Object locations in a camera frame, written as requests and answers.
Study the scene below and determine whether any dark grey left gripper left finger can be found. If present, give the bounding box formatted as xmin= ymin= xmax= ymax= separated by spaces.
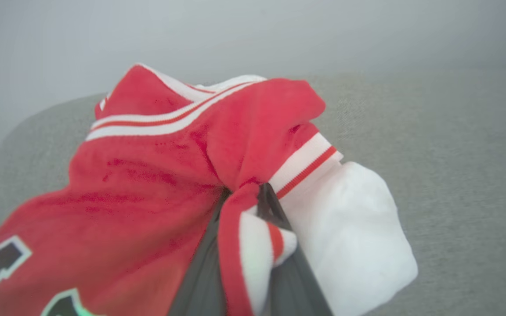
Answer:
xmin=167 ymin=189 xmax=232 ymax=316

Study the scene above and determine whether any red basketball jersey number 23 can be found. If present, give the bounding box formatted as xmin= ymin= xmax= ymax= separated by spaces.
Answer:
xmin=0 ymin=63 xmax=419 ymax=316

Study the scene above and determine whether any grey fabric sofa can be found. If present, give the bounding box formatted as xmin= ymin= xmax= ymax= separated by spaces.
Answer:
xmin=0 ymin=66 xmax=506 ymax=316

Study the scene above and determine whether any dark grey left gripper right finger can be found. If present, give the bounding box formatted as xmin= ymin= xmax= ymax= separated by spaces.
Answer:
xmin=257 ymin=183 xmax=333 ymax=316

